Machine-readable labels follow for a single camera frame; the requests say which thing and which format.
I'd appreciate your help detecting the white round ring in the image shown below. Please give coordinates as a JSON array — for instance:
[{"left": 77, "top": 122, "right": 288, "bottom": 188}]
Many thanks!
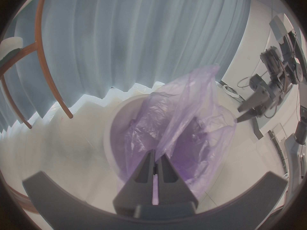
[{"left": 222, "top": 84, "right": 240, "bottom": 98}]

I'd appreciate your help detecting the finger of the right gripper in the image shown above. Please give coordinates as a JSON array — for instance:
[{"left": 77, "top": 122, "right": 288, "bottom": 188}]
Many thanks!
[
  {"left": 237, "top": 108, "right": 259, "bottom": 123},
  {"left": 237, "top": 90, "right": 265, "bottom": 113}
]

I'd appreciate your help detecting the pale blue curtain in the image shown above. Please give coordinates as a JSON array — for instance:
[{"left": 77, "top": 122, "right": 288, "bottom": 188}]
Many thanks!
[{"left": 0, "top": 0, "right": 251, "bottom": 134}]

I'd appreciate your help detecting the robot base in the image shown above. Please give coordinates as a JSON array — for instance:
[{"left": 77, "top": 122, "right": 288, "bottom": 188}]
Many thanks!
[{"left": 284, "top": 133, "right": 307, "bottom": 196}]

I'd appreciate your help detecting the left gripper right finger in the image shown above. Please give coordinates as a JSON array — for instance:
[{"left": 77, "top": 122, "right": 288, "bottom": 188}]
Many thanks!
[{"left": 157, "top": 149, "right": 199, "bottom": 215}]

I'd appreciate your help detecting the cream cushioned wooden chair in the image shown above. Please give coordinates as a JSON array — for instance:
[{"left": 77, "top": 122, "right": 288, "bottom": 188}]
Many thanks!
[{"left": 0, "top": 0, "right": 73, "bottom": 215}]

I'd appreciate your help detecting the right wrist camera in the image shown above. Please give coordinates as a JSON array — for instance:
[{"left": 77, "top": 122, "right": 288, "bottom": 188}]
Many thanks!
[{"left": 249, "top": 74, "right": 266, "bottom": 92}]

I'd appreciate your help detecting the purple plastic bag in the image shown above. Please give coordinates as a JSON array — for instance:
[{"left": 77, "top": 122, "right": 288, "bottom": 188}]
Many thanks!
[{"left": 119, "top": 65, "right": 236, "bottom": 198}]

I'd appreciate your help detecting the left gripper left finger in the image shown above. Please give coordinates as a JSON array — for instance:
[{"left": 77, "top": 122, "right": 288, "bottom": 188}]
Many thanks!
[{"left": 113, "top": 149, "right": 155, "bottom": 217}]

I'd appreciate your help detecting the white trash bin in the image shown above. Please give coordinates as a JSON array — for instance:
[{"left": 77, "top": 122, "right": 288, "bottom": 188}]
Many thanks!
[{"left": 104, "top": 95, "right": 216, "bottom": 193}]

